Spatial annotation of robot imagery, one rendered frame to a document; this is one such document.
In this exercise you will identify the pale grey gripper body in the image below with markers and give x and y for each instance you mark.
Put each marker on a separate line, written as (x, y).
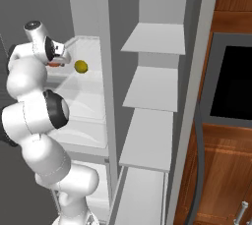
(63, 57)

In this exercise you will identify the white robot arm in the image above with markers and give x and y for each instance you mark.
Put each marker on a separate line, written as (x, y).
(36, 127)

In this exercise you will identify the orange squash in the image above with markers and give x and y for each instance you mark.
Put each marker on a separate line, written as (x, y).
(54, 65)

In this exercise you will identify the yellow lemon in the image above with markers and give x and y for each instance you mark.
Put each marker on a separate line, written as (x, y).
(80, 66)

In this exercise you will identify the white fridge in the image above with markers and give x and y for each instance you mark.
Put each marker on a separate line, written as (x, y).
(86, 6)

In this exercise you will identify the white fridge door shelf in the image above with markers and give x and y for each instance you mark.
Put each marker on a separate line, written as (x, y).
(141, 199)
(147, 140)
(154, 39)
(152, 88)

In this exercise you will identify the white fridge door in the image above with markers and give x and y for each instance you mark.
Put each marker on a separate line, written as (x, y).
(160, 3)

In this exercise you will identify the grey built-in oven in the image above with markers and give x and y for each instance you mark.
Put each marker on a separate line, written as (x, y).
(234, 81)

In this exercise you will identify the wooden cupboard door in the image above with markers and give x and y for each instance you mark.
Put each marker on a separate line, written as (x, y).
(226, 170)

